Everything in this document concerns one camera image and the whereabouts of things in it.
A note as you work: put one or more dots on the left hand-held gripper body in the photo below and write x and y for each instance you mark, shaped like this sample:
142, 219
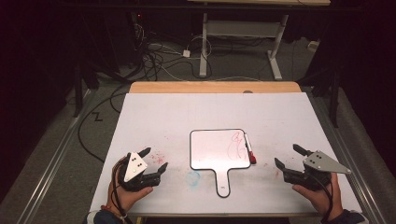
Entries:
134, 168

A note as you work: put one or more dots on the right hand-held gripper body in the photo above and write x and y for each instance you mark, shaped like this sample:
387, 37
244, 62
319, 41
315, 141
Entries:
317, 169

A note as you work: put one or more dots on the red whiteboard marker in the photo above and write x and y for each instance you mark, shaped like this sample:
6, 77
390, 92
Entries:
249, 148

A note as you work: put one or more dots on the white paddle whiteboard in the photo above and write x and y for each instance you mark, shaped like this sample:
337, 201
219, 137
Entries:
218, 149

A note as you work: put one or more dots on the person's right hand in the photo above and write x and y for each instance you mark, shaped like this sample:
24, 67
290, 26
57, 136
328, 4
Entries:
320, 199

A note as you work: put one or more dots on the person's left hand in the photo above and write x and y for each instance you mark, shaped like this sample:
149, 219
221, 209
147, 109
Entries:
124, 196

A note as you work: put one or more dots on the large white table sheet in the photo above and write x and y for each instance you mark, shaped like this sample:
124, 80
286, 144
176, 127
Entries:
186, 115

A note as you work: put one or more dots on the black metal stand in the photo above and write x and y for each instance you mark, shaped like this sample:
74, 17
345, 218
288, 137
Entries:
335, 96
77, 90

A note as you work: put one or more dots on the wooden table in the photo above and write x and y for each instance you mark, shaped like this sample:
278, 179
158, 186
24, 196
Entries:
214, 87

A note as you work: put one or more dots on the white power strip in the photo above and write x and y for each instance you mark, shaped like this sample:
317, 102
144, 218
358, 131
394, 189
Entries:
313, 46

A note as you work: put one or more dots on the white power adapter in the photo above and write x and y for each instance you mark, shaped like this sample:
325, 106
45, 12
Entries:
186, 53

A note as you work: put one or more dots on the metal floor rail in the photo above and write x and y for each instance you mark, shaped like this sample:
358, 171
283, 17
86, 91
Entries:
351, 161
53, 161

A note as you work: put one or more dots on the white desk frame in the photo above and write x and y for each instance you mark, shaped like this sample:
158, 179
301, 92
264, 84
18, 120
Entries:
243, 28

